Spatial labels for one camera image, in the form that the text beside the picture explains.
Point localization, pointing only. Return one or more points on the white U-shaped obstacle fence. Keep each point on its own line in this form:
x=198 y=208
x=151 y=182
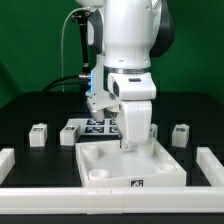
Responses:
x=117 y=200

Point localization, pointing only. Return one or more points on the black camera on pole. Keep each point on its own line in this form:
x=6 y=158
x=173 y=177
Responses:
x=81 y=16

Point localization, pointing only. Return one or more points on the green backdrop curtain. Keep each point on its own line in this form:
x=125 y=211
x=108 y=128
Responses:
x=37 y=47

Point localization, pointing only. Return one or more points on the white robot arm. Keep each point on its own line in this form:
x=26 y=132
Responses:
x=125 y=34

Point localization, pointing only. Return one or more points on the white sheet with fiducial tags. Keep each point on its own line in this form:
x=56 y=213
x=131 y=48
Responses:
x=89 y=126

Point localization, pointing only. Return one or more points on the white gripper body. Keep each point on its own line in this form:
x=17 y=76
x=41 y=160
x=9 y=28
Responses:
x=133 y=94

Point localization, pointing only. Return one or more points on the white square tabletop panel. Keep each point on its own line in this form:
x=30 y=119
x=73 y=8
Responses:
x=104 y=164

